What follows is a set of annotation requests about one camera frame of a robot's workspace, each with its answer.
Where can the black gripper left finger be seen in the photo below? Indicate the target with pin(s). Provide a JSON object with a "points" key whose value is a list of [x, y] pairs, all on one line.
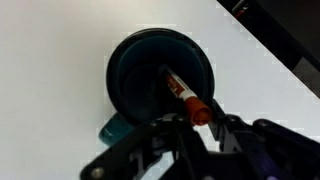
{"points": [[132, 156]]}

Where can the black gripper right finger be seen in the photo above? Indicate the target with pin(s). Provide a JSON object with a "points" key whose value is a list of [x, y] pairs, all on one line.
{"points": [[271, 151]]}

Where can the red capped marker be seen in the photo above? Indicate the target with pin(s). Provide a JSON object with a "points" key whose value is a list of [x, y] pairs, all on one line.
{"points": [[198, 112]]}

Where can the dark teal speckled mug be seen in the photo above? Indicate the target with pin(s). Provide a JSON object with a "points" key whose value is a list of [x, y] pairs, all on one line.
{"points": [[135, 86]]}

